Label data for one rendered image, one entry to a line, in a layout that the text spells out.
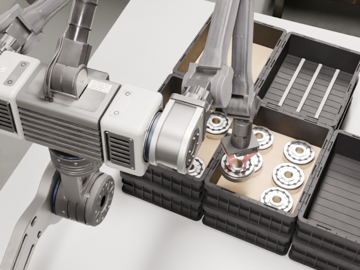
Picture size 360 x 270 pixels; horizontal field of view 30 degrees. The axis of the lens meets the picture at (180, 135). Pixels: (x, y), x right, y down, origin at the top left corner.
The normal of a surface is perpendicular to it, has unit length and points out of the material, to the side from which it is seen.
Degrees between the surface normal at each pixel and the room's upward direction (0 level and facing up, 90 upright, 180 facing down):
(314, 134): 90
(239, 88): 61
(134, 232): 0
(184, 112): 0
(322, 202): 0
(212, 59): 31
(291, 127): 90
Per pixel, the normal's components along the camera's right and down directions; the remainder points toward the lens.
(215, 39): -0.32, -0.29
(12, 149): 0.02, -0.66
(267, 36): -0.43, 0.68
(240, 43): -0.39, 0.26
